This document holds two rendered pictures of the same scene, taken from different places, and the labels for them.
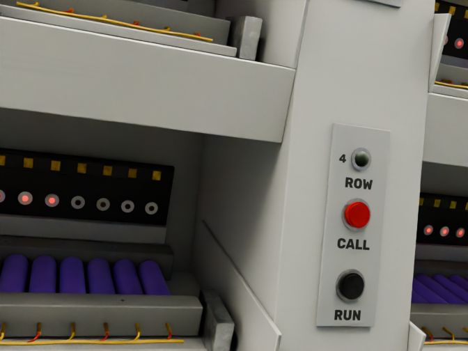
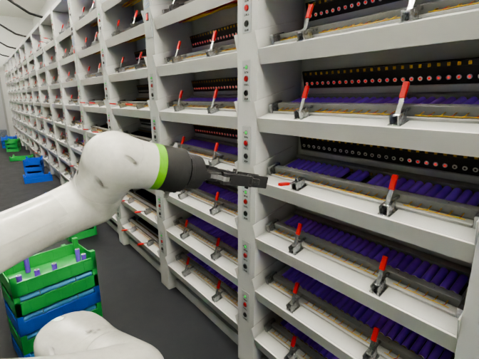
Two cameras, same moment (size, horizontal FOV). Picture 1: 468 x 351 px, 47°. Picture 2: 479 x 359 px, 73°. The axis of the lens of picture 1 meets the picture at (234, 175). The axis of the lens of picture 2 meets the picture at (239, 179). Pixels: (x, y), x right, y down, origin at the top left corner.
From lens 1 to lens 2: 0.50 m
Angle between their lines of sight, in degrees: 71
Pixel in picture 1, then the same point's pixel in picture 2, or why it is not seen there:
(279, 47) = not seen: outside the picture
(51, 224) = (444, 173)
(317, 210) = not seen: outside the picture
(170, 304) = (465, 207)
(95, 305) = (438, 201)
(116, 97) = (431, 145)
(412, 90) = not seen: outside the picture
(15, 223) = (432, 172)
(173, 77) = (448, 139)
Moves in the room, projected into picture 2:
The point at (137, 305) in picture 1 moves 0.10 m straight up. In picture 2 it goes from (452, 204) to (460, 157)
